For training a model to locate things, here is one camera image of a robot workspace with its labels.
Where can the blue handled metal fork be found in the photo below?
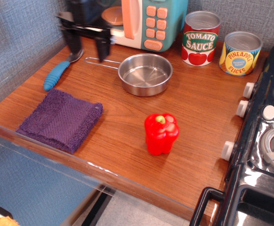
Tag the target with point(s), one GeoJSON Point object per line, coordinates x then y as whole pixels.
{"type": "Point", "coordinates": [55, 74]}

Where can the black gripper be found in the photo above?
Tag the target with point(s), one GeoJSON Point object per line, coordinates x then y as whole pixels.
{"type": "Point", "coordinates": [83, 18]}

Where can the black toy stove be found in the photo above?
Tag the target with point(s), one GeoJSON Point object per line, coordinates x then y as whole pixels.
{"type": "Point", "coordinates": [248, 197]}

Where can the clear acrylic table guard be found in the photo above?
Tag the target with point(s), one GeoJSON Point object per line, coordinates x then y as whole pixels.
{"type": "Point", "coordinates": [41, 186]}

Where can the white stove knob middle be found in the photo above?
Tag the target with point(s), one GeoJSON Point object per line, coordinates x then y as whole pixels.
{"type": "Point", "coordinates": [242, 107]}

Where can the red bell pepper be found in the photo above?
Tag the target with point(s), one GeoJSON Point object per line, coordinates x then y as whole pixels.
{"type": "Point", "coordinates": [161, 133]}

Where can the orange object bottom left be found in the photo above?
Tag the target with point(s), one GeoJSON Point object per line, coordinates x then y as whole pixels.
{"type": "Point", "coordinates": [7, 221]}

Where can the white stove knob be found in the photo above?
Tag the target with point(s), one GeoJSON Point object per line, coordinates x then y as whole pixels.
{"type": "Point", "coordinates": [248, 90]}
{"type": "Point", "coordinates": [227, 150]}
{"type": "Point", "coordinates": [242, 107]}

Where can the purple folded towel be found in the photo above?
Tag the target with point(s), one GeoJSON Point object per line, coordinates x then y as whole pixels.
{"type": "Point", "coordinates": [61, 121]}

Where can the teal toy microwave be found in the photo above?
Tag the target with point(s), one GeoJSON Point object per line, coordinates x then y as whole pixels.
{"type": "Point", "coordinates": [151, 25]}

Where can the small steel pan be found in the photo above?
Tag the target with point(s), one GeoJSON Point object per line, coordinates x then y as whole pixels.
{"type": "Point", "coordinates": [142, 75]}

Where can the tomato sauce can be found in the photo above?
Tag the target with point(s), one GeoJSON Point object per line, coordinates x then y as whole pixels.
{"type": "Point", "coordinates": [200, 36]}

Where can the white stove knob front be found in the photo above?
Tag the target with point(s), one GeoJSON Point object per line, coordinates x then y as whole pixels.
{"type": "Point", "coordinates": [227, 150]}

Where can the pineapple slices can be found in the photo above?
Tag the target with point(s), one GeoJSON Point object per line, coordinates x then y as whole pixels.
{"type": "Point", "coordinates": [240, 53]}

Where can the white stove knob rear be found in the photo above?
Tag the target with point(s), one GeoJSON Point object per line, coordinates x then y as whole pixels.
{"type": "Point", "coordinates": [248, 90]}

